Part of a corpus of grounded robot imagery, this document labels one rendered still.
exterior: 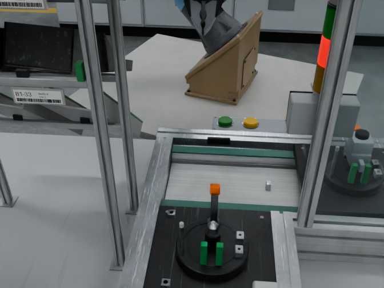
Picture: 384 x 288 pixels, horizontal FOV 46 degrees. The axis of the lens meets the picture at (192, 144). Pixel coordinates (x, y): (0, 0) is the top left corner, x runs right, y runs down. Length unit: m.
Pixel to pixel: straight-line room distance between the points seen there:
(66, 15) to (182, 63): 2.69
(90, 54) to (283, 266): 0.52
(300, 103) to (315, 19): 3.35
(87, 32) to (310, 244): 0.63
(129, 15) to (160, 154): 3.15
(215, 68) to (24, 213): 0.74
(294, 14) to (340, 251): 3.25
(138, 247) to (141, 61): 1.05
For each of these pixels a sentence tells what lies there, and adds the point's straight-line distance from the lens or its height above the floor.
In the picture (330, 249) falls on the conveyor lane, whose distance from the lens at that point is 1.04.
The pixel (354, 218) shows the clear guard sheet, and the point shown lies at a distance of 1.00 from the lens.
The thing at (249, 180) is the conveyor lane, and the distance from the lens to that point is 1.14.
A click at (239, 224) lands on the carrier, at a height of 0.97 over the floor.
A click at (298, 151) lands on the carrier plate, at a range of 1.17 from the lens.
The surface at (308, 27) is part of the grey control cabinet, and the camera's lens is 4.18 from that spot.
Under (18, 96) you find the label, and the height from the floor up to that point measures 1.28.
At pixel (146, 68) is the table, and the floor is 0.86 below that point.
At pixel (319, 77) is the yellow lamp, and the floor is 1.29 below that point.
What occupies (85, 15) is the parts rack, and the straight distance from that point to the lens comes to 0.70.
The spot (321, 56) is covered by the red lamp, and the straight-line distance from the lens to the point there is 0.80.
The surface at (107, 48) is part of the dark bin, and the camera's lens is 0.91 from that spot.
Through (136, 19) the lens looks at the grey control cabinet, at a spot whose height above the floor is 0.18.
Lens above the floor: 1.65
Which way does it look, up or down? 36 degrees down
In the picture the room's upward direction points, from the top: straight up
